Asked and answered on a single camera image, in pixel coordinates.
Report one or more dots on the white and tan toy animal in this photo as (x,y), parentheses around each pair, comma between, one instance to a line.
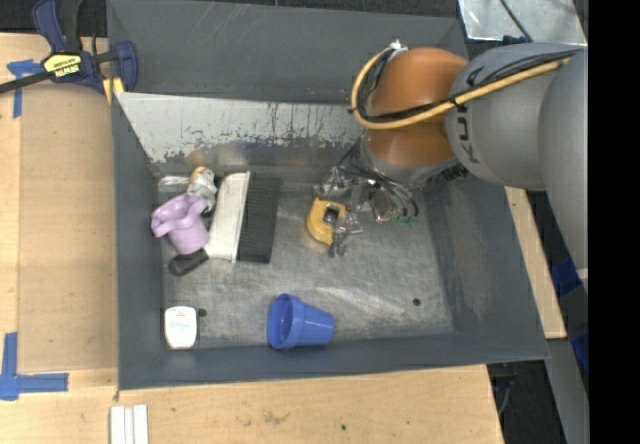
(202,184)

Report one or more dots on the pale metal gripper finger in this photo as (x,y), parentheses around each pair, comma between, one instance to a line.
(331,189)
(344,234)

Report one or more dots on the yellow and black tape measure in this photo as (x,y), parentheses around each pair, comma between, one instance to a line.
(316,224)

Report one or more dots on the small white box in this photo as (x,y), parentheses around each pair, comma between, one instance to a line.
(180,328)

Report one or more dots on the purple plastic pitcher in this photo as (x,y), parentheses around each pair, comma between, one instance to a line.
(185,227)

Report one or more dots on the white brush with black bristles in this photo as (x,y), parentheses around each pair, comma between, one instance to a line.
(235,222)

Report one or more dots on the grey metal bin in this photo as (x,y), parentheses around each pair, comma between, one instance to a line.
(360,292)

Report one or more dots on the blue plastic cup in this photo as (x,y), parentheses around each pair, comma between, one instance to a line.
(300,324)

